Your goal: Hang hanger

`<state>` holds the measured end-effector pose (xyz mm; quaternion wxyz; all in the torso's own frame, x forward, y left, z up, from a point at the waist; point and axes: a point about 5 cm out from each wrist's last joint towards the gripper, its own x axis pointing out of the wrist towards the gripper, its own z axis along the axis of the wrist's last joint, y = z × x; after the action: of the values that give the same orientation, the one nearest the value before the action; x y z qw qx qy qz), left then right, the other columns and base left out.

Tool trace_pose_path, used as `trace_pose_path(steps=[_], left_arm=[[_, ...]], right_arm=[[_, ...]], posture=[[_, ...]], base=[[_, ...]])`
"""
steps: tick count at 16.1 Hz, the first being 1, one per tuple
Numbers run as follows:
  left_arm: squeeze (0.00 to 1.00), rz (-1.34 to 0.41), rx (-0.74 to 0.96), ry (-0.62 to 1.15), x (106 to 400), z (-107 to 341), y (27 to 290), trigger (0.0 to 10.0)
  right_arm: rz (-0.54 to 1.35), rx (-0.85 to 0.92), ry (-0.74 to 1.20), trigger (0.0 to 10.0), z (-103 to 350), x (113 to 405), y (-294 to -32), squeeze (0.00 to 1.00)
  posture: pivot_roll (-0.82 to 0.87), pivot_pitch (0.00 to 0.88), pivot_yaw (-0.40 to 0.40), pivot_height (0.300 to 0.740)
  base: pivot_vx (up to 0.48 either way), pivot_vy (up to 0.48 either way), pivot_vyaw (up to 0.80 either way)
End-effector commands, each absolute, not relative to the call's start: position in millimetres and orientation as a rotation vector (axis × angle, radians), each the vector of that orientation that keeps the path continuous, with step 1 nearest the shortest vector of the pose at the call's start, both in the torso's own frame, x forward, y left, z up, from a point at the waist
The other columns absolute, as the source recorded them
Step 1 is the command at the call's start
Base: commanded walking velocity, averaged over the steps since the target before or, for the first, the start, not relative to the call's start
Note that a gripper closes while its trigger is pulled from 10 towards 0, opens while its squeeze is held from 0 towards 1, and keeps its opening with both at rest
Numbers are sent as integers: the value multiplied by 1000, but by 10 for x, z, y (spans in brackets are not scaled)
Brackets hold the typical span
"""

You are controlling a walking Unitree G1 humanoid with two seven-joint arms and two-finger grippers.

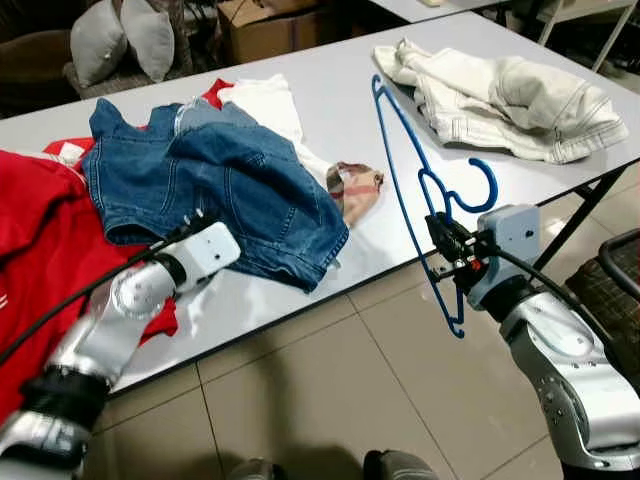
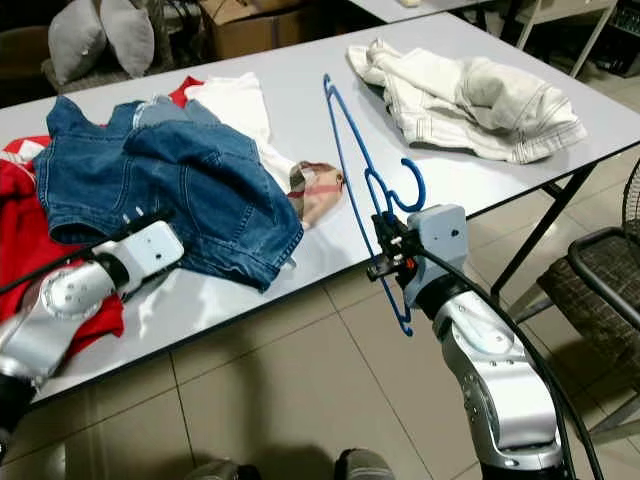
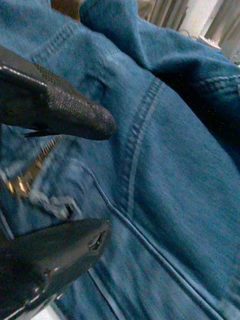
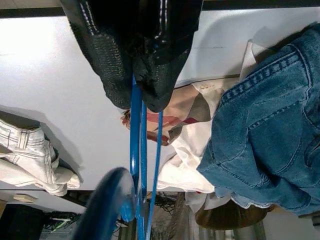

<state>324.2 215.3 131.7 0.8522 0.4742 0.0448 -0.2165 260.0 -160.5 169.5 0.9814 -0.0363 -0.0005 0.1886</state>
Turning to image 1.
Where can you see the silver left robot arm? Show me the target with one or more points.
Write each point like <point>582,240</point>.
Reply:
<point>110,320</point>

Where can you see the grey pillow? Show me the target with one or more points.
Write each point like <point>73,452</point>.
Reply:
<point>97,45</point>
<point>150,40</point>

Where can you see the blue denim jeans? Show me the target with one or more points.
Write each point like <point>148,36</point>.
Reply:
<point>230,180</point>

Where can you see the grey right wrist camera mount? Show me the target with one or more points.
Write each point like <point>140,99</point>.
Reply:
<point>510,235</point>

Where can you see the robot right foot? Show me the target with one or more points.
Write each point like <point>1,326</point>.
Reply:
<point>400,468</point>

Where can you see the blue plastic hanger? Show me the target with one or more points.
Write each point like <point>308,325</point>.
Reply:
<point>492,185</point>

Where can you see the dark wicker chair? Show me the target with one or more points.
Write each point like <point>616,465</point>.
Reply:
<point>600,300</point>

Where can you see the white denim trousers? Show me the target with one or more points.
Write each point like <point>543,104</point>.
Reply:
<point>520,100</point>

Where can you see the printed brown cardboard box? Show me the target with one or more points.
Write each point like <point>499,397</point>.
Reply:
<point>270,30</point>

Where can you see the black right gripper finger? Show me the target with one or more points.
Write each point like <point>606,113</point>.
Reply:
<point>440,227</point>
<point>458,228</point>

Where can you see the white folded garment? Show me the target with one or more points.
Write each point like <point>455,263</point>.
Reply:
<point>265,105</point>

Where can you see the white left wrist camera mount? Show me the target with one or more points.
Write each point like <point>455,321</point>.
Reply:
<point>210,255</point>

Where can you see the beige plaid cloth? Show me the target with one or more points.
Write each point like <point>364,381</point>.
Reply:
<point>355,190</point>

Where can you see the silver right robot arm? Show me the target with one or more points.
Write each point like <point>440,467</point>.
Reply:
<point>570,370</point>

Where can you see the red garment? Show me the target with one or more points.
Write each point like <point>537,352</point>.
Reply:
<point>40,240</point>

